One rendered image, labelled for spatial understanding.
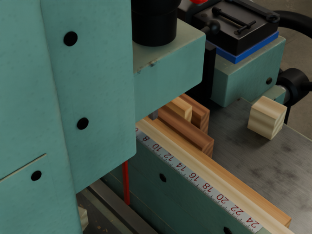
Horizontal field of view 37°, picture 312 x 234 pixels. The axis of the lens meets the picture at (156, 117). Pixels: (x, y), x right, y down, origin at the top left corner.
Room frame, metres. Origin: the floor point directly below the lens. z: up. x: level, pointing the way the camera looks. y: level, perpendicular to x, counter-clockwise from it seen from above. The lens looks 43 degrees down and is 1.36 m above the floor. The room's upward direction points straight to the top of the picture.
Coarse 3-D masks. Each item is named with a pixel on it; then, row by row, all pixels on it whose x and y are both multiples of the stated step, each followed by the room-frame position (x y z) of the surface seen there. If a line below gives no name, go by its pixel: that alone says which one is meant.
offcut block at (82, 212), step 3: (78, 207) 0.38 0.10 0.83; (78, 210) 0.37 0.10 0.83; (81, 210) 0.37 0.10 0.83; (84, 210) 0.37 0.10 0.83; (81, 213) 0.37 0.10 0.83; (84, 213) 0.37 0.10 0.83; (81, 216) 0.37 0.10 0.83; (84, 216) 0.37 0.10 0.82; (81, 219) 0.36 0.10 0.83; (84, 219) 0.37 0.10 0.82; (87, 219) 0.37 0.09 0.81; (81, 222) 0.36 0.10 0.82; (84, 222) 0.37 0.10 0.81; (87, 222) 0.37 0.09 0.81; (81, 225) 0.36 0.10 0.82; (84, 225) 0.37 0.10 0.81; (84, 228) 0.37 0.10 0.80
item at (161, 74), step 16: (176, 32) 0.44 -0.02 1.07; (192, 32) 0.44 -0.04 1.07; (144, 48) 0.41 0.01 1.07; (160, 48) 0.41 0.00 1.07; (176, 48) 0.41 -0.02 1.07; (192, 48) 0.43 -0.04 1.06; (144, 64) 0.38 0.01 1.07; (160, 64) 0.39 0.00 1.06; (176, 64) 0.41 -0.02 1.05; (192, 64) 0.43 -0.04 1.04; (144, 80) 0.38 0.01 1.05; (160, 80) 0.39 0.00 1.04; (176, 80) 0.41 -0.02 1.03; (192, 80) 0.43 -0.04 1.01; (144, 96) 0.38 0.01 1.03; (160, 96) 0.39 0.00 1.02; (176, 96) 0.41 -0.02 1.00; (144, 112) 0.38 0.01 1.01
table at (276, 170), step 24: (192, 96) 0.53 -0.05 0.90; (216, 120) 0.48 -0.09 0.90; (240, 120) 0.48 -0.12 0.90; (216, 144) 0.43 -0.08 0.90; (240, 144) 0.43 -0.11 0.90; (264, 144) 0.43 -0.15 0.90; (288, 144) 0.43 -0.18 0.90; (120, 168) 0.41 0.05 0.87; (240, 168) 0.39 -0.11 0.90; (264, 168) 0.39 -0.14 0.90; (288, 168) 0.39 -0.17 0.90; (144, 192) 0.38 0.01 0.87; (264, 192) 0.35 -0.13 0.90; (288, 192) 0.35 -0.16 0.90; (168, 216) 0.35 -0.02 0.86; (192, 216) 0.32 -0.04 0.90
